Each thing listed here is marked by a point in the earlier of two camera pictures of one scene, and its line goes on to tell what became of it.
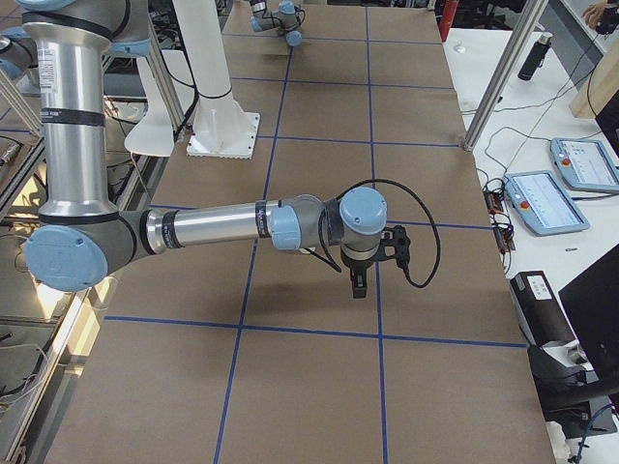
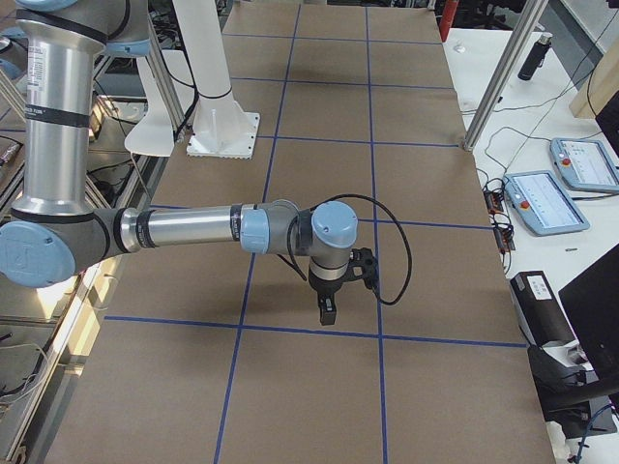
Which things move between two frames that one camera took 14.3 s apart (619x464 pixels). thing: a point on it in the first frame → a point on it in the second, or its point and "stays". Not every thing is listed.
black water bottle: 535,57 stays
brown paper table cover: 253,354 stays
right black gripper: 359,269 → 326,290
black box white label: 540,312 stays
